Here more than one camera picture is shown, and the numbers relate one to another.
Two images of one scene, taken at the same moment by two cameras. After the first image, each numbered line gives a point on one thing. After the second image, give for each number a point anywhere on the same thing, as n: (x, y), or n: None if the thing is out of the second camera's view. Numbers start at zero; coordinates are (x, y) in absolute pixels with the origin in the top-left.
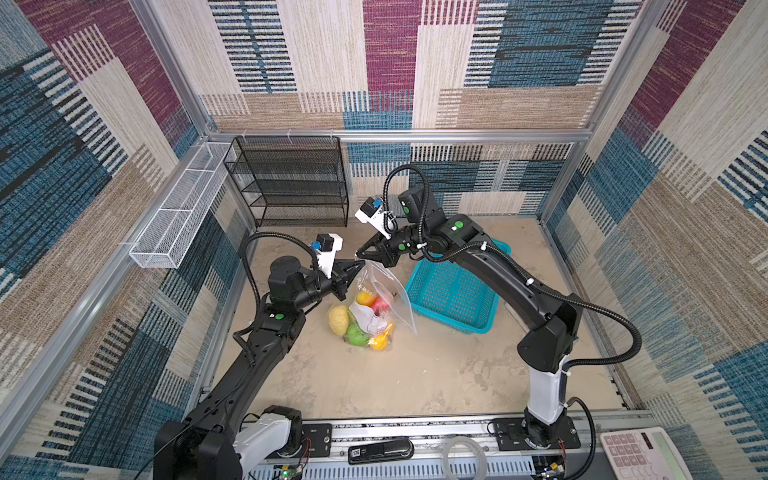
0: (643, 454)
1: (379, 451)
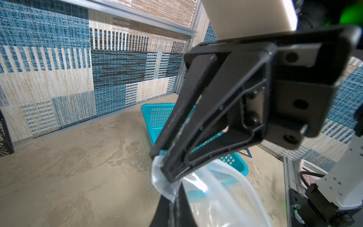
0: (304, 165)
1: None
